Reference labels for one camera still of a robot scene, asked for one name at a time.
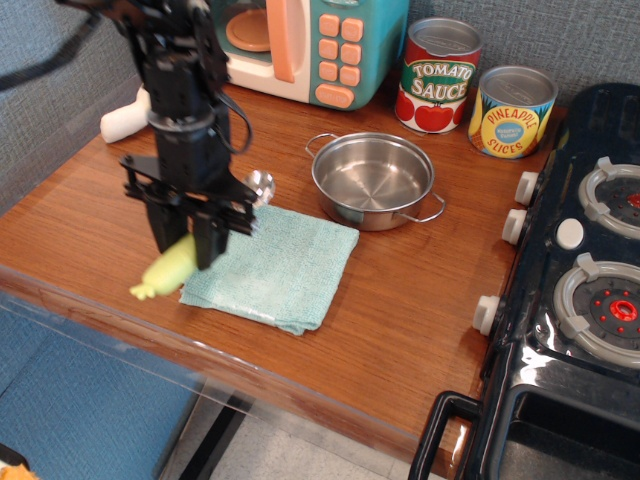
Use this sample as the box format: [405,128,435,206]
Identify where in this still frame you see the tomato sauce can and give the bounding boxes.
[395,17,483,133]

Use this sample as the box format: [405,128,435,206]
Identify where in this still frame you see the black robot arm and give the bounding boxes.
[69,1,257,270]

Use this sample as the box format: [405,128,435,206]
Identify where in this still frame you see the orange plush object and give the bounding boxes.
[0,464,39,480]

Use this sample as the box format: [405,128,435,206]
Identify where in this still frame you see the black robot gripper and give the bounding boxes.
[121,117,257,270]

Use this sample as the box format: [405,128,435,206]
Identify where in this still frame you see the light blue folded cloth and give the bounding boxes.
[180,206,359,336]

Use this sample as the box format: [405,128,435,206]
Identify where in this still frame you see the small stainless steel pot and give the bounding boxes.
[305,132,446,232]

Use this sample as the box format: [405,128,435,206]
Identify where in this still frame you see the spoon with yellow-green handle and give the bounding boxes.
[129,170,276,301]

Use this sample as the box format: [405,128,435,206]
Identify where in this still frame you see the plush mushroom toy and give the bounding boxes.
[100,86,151,144]

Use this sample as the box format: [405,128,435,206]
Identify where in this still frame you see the toy microwave teal and cream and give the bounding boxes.
[212,1,409,111]

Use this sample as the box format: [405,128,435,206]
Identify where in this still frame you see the black toy stove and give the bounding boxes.
[410,83,639,479]

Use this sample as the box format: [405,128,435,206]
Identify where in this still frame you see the black cable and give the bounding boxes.
[0,12,104,94]

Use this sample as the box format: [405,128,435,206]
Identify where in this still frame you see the pineapple slices can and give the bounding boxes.
[468,65,558,159]

